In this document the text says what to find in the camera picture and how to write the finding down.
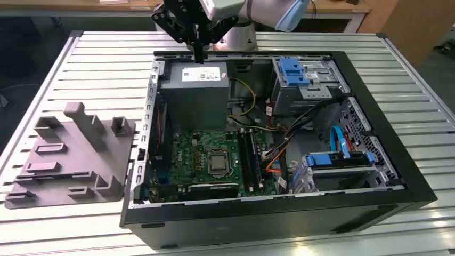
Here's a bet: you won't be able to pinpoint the silver drive cage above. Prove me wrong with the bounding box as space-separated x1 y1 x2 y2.
272 57 352 116

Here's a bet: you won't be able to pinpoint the CPU socket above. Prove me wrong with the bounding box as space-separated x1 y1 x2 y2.
204 149 234 179

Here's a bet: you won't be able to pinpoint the blue flat data wire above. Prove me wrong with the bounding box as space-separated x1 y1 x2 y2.
329 125 352 160

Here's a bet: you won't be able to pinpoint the black RAM slot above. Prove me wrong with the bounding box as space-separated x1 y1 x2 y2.
237 129 250 192

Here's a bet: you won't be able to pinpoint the silver wrist camera black mount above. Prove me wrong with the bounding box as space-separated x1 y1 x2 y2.
198 0 246 21

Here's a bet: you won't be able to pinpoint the black chair base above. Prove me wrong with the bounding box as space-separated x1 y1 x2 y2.
435 38 455 55

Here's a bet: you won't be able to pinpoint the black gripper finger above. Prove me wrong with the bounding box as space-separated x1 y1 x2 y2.
149 9 200 64
198 16 238 64

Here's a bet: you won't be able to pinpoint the black graphics card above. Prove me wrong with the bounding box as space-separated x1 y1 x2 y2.
177 182 241 201

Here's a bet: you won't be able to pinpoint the silver CPU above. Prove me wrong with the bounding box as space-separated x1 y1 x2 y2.
208 155 230 172

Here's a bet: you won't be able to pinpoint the yellow wire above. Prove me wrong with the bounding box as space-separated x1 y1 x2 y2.
228 77 257 117

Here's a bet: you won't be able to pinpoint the grey power supply unit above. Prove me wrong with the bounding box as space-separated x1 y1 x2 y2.
157 62 230 132

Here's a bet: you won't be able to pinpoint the grey parts rack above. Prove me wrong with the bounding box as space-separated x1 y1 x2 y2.
2 102 140 209

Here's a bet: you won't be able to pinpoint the green motherboard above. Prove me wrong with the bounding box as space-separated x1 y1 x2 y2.
148 129 282 202

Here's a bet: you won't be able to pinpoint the blue carrier with black disk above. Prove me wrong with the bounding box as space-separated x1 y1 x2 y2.
305 151 374 169

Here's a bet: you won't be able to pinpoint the black wire bundle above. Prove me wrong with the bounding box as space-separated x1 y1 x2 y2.
264 97 348 158

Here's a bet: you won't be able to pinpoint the wooden cabinet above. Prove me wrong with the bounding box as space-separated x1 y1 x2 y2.
361 0 455 67

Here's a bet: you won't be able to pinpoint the silver disk bay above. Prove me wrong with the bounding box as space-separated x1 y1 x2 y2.
286 156 386 193

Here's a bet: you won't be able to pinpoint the black PC case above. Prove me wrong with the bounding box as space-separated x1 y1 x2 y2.
118 50 439 250

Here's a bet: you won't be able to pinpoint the orange wires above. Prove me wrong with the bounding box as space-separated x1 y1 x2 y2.
265 157 285 174

